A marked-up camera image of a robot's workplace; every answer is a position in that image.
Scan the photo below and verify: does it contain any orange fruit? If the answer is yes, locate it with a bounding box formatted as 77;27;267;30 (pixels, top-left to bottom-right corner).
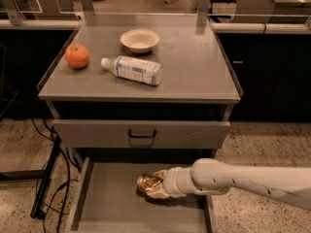
65;44;89;69

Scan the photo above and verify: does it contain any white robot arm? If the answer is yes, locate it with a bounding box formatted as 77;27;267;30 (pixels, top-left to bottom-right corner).
144;158;311;211

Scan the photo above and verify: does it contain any open middle grey drawer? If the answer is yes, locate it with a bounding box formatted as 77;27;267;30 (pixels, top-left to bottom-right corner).
65;157;217;233

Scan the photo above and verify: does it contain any closed upper grey drawer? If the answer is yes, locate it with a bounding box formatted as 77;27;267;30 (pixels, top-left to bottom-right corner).
53;119;230;149

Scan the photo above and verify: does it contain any white horizontal rail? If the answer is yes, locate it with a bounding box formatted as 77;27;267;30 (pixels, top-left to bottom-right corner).
0;19;311;35

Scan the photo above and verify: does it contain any black power strip bar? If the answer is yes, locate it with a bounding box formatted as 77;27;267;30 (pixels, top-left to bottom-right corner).
30;137;60;218

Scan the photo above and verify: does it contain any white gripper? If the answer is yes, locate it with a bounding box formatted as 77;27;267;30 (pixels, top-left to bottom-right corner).
147;167;196;199

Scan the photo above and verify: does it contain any grey background desk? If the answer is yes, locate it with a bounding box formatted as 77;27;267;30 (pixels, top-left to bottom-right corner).
232;0;311;24

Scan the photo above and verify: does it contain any black floor cable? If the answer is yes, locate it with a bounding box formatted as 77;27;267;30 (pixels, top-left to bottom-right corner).
30;117;83;233

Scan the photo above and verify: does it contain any black drawer handle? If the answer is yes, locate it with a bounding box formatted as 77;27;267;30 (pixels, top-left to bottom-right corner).
127;129;157;139

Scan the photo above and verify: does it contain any white paper bowl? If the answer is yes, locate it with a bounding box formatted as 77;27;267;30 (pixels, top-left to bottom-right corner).
121;29;160;53

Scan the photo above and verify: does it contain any grey metal drawer cabinet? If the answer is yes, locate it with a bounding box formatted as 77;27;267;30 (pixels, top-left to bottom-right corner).
36;13;244;233

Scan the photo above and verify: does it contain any clear plastic water bottle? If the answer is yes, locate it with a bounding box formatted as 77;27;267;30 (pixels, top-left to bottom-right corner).
101;55;162;86

